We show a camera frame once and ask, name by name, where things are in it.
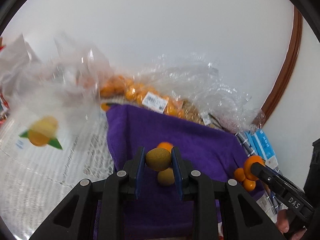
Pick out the brown wooden door frame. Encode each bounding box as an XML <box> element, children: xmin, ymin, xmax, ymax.
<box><xmin>261</xmin><ymin>6</ymin><xmax>303</xmax><ymax>123</ymax></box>

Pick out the brown kiwi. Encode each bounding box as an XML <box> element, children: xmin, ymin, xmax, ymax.
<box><xmin>145</xmin><ymin>148</ymin><xmax>172</xmax><ymax>172</ymax></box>
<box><xmin>157</xmin><ymin>167</ymin><xmax>175</xmax><ymax>187</ymax></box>

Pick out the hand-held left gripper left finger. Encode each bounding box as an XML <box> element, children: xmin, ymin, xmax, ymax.
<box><xmin>30</xmin><ymin>146</ymin><xmax>146</xmax><ymax>240</ymax></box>

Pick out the clear plastic bag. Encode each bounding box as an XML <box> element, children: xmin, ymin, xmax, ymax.
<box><xmin>44</xmin><ymin>31</ymin><xmax>114</xmax><ymax>122</ymax></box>

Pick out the purple towel lined tray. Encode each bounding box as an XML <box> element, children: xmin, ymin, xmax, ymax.
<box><xmin>93</xmin><ymin>104</ymin><xmax>266</xmax><ymax>240</ymax></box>

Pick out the white plastic bag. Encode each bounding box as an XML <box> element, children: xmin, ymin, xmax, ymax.
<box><xmin>0</xmin><ymin>33</ymin><xmax>44</xmax><ymax>107</ymax></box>

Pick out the orange with green stem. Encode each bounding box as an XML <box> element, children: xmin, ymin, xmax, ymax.
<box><xmin>244</xmin><ymin>155</ymin><xmax>265</xmax><ymax>181</ymax></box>

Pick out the blue checkered cloth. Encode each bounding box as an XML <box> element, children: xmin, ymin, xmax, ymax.
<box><xmin>235</xmin><ymin>132</ymin><xmax>288</xmax><ymax>214</ymax></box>

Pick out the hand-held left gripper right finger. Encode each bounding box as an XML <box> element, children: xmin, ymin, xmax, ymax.
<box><xmin>171</xmin><ymin>146</ymin><xmax>285</xmax><ymax>240</ymax></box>

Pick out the blue tissue box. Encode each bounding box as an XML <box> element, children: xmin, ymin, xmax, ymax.
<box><xmin>254</xmin><ymin>129</ymin><xmax>278</xmax><ymax>167</ymax></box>

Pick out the clear bag of brown fruits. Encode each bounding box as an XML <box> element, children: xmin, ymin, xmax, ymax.
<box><xmin>180</xmin><ymin>100</ymin><xmax>217</xmax><ymax>128</ymax></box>

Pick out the clear bag of small oranges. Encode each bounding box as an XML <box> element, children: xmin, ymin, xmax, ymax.
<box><xmin>99</xmin><ymin>74</ymin><xmax>186</xmax><ymax>119</ymax></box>

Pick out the person's right hand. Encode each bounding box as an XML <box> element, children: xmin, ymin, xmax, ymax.
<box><xmin>277</xmin><ymin>209</ymin><xmax>308</xmax><ymax>240</ymax></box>

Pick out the light blue packet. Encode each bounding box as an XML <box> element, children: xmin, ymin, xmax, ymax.
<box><xmin>244</xmin><ymin>131</ymin><xmax>258</xmax><ymax>153</ymax></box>

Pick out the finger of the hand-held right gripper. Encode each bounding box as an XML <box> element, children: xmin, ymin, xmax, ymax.
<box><xmin>251</xmin><ymin>163</ymin><xmax>288</xmax><ymax>195</ymax></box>

